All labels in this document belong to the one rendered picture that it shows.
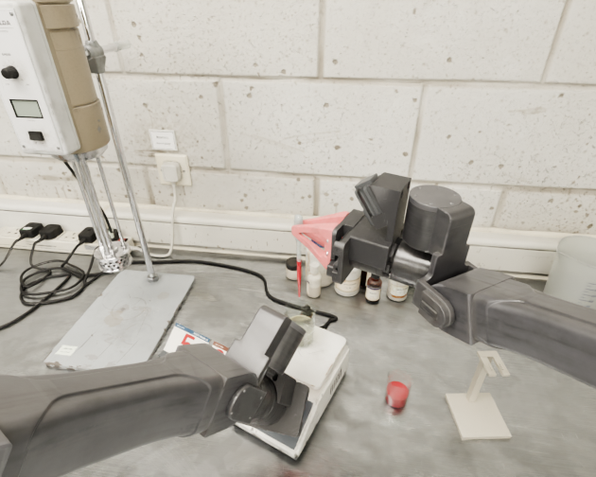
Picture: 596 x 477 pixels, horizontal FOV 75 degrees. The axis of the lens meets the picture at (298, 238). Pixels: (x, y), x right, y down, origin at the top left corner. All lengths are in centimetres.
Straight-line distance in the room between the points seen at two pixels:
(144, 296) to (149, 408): 67
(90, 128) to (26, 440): 53
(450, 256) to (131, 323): 68
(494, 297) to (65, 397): 36
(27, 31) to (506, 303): 65
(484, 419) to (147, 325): 67
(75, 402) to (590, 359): 37
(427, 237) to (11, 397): 39
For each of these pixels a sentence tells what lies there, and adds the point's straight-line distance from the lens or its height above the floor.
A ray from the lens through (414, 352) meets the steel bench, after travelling 84.
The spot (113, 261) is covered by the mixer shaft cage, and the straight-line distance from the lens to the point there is 83.
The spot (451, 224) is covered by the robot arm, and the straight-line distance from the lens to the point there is 43.
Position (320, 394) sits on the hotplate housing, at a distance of 67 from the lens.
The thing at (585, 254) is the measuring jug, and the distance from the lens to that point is 109.
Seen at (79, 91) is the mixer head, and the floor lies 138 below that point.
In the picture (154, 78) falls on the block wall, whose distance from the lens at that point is 101.
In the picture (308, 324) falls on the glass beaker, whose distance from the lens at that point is 66.
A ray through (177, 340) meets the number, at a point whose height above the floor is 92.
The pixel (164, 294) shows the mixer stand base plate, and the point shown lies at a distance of 97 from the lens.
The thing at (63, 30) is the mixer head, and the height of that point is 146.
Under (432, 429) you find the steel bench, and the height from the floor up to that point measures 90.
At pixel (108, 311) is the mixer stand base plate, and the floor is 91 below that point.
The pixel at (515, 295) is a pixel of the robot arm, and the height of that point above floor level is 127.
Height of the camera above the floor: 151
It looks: 33 degrees down
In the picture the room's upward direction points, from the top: straight up
